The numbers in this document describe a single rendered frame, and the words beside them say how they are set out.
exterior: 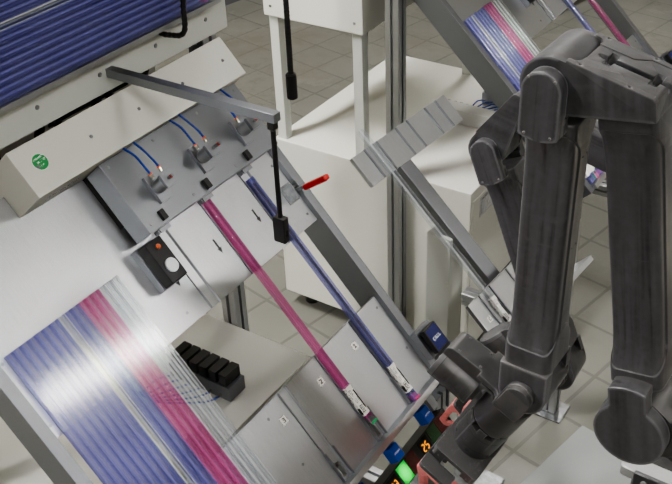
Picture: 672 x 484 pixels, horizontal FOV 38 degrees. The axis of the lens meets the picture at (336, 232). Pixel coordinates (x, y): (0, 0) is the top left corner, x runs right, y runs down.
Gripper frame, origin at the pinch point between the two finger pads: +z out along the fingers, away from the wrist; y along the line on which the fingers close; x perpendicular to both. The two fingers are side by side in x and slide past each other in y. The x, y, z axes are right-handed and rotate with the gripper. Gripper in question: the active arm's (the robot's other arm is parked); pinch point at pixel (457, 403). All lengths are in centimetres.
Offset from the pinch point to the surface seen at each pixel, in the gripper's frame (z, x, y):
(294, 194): 6.4, -47.2, -4.6
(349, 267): 9.6, -29.8, -7.6
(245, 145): 2, -59, 2
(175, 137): 2, -67, 13
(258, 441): 8.5, -19.4, 32.0
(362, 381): 8.9, -13.2, 7.2
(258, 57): 225, -105, -238
